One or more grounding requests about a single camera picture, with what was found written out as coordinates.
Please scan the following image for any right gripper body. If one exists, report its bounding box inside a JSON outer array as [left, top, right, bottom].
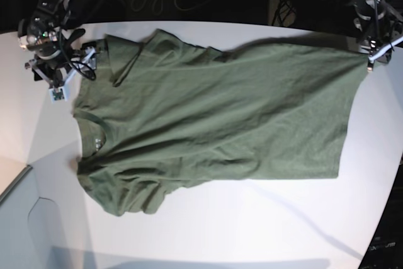
[[24, 42, 99, 88]]

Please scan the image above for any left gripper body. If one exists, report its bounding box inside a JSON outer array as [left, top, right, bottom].
[[357, 34, 402, 72]]

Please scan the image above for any green t-shirt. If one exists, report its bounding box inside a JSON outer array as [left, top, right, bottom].
[[73, 30, 367, 216]]

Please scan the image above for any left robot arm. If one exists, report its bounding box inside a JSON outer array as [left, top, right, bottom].
[[349, 0, 402, 72]]

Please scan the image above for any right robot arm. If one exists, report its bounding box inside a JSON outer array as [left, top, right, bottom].
[[18, 0, 96, 89]]

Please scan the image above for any white table extension panel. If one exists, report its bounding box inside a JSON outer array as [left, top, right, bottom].
[[0, 164, 98, 269]]

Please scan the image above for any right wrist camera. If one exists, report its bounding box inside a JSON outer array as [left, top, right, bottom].
[[48, 86, 69, 103]]

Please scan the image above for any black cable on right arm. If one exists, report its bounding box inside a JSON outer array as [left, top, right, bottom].
[[58, 28, 97, 81]]

